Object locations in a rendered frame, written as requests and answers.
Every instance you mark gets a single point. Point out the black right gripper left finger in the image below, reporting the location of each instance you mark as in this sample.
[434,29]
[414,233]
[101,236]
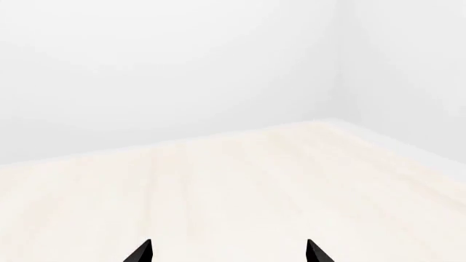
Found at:
[141,253]

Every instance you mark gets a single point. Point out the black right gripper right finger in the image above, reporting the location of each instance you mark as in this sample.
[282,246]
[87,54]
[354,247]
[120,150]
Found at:
[316,253]

